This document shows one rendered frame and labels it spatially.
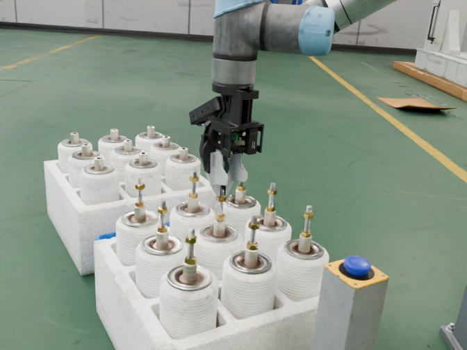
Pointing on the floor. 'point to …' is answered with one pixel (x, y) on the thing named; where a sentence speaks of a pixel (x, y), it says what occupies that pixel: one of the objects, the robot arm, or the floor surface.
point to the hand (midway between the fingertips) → (219, 187)
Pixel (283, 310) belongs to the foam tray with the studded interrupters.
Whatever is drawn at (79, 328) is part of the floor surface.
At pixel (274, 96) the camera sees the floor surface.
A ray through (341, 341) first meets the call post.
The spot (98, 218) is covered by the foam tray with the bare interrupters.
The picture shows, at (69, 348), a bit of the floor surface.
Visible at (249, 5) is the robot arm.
